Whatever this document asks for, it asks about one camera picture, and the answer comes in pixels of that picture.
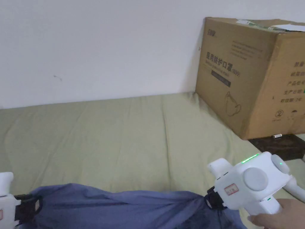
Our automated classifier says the blue garment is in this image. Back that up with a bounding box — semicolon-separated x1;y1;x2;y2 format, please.
18;183;242;229

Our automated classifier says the brown cardboard carton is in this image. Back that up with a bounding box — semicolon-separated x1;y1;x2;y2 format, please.
195;16;305;141

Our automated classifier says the bed with pale green sheet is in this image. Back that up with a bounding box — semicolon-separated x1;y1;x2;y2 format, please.
0;92;305;229

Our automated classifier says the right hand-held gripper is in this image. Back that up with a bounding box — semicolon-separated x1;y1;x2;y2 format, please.
204;152;305;215

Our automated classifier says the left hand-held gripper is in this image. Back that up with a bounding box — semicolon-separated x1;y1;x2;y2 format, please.
0;172;41;229

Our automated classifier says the person's right hand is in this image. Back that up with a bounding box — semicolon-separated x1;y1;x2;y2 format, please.
248;198;305;229

